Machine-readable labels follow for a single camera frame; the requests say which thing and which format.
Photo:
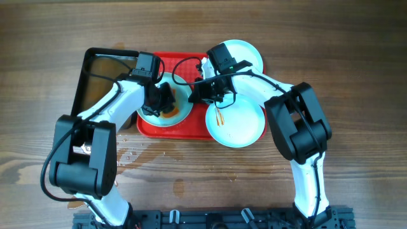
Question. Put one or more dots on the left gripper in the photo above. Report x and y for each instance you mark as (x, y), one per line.
(167, 99)

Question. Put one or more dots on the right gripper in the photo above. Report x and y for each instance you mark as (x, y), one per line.
(199, 95)

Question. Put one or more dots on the orange green sponge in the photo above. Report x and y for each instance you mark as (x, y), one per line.
(170, 112)

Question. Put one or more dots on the pale blue plate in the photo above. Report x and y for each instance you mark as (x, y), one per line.
(182, 106)
(242, 50)
(236, 122)

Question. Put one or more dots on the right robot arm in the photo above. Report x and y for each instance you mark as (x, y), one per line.
(300, 132)

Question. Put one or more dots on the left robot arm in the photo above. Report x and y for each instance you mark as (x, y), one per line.
(82, 161)

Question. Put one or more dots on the red plastic tray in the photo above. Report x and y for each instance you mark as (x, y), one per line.
(193, 126)

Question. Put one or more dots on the black water tray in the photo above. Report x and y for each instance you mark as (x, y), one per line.
(107, 92)

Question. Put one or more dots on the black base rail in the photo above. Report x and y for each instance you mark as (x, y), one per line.
(332, 217)

